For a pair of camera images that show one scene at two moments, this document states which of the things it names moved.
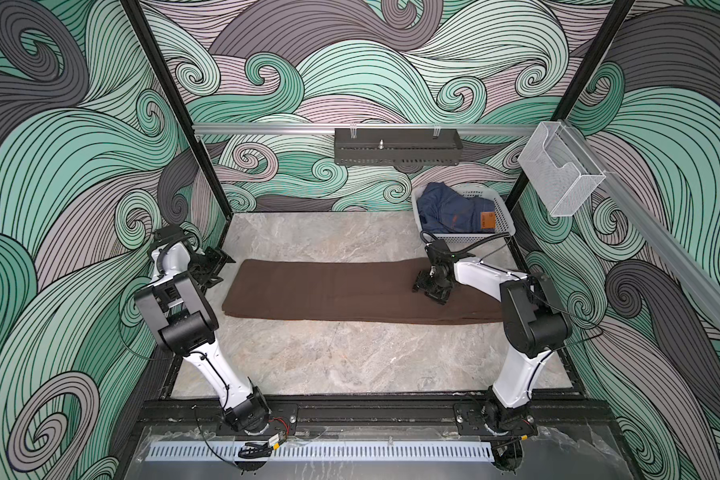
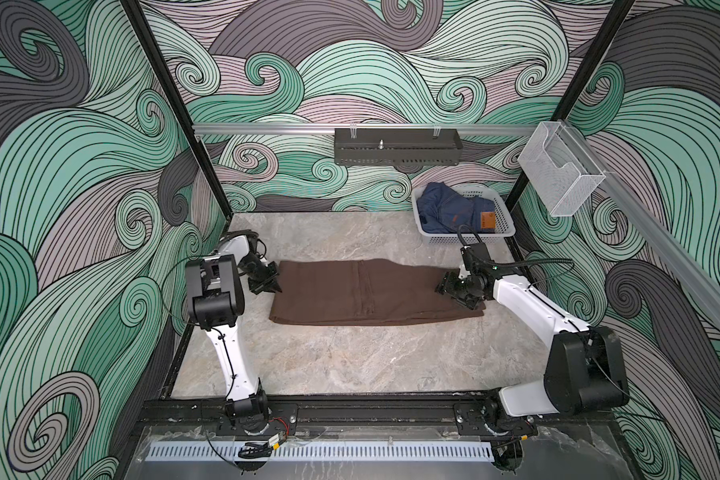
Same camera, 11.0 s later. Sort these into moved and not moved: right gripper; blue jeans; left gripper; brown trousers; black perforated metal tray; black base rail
Moved: right gripper; left gripper
Not moved: black base rail; blue jeans; brown trousers; black perforated metal tray
